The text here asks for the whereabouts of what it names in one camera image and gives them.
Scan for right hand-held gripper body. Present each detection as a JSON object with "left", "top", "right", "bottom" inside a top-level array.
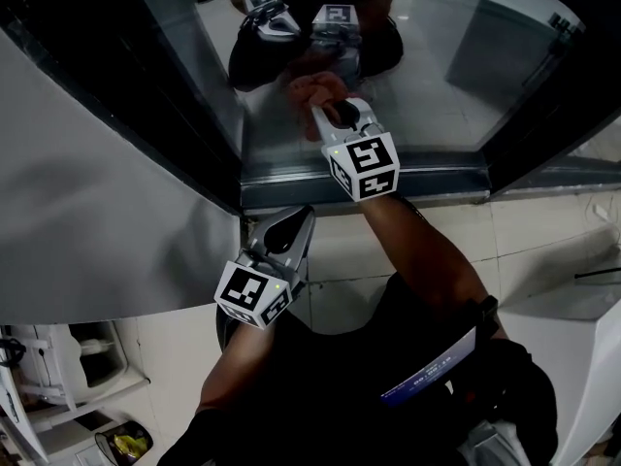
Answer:
[{"left": 320, "top": 131, "right": 402, "bottom": 203}]

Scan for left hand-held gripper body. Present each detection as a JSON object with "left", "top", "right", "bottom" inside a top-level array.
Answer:
[{"left": 213, "top": 249, "right": 306, "bottom": 332}]

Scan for dark red cloth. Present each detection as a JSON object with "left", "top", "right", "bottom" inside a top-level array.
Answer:
[{"left": 289, "top": 71, "right": 351, "bottom": 143}]

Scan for clear window glass pane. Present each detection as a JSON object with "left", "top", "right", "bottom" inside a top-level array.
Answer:
[{"left": 128, "top": 0, "right": 557, "bottom": 183}]

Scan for person's left forearm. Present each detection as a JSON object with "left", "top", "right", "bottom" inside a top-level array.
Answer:
[{"left": 196, "top": 322, "right": 263, "bottom": 412}]

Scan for person's right forearm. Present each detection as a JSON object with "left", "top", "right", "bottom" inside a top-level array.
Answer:
[{"left": 361, "top": 194, "right": 491, "bottom": 319}]

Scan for person's black trousers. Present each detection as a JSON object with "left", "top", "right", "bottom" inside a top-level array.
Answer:
[{"left": 215, "top": 272, "right": 438, "bottom": 358}]

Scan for chest-mounted display screen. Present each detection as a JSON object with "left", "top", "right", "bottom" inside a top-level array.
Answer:
[{"left": 380, "top": 325, "right": 479, "bottom": 407}]

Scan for black curved tool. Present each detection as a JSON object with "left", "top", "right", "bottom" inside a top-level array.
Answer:
[{"left": 574, "top": 268, "right": 621, "bottom": 281}]

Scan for grey chest harness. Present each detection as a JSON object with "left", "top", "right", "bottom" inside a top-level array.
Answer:
[{"left": 458, "top": 419, "right": 530, "bottom": 466}]

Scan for white low cabinet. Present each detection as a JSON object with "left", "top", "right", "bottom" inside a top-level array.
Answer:
[{"left": 499, "top": 279, "right": 621, "bottom": 455}]

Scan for wire trash bin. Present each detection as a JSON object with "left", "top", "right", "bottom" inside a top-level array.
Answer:
[{"left": 94, "top": 419, "right": 154, "bottom": 466}]

